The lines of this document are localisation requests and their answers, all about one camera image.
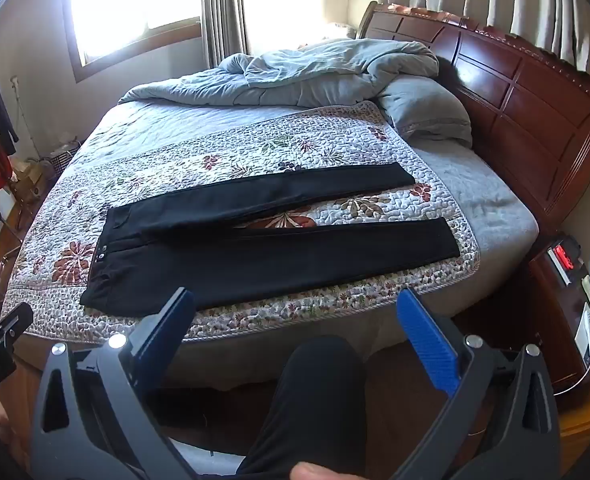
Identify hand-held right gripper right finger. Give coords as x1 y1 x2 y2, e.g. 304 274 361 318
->
391 287 560 480

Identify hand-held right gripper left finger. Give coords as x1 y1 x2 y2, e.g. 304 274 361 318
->
30 287 198 480

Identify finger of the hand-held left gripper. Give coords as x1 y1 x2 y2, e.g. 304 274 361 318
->
0 302 34 362

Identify black pants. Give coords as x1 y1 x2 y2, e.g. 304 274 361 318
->
79 162 462 318

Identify person's right hand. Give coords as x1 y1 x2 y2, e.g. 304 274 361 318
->
290 462 349 480

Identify dark wooden nightstand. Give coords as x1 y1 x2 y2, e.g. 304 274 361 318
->
525 232 590 397

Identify person's leg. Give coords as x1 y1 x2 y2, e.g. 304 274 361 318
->
236 335 369 480

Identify tan bag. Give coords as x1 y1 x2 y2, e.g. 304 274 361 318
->
12 157 52 212

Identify grey bed sheet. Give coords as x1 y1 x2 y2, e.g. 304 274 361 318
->
165 125 540 391

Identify red and black box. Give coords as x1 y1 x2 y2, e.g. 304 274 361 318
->
549 241 576 272

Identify white small device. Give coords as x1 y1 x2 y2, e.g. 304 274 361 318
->
574 310 590 357

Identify small slatted basket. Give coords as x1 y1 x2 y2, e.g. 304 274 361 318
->
50 141 82 174

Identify grey pillow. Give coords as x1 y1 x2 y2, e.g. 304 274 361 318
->
377 75 474 149

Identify floral quilted bedspread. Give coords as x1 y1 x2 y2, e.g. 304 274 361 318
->
0 100 480 343

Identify dark wooden bed headboard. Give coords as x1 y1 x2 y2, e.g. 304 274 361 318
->
357 1 590 233

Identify grey duvet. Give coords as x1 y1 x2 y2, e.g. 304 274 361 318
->
118 37 441 109

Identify wooden framed window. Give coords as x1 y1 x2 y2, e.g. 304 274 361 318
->
62 0 386 84

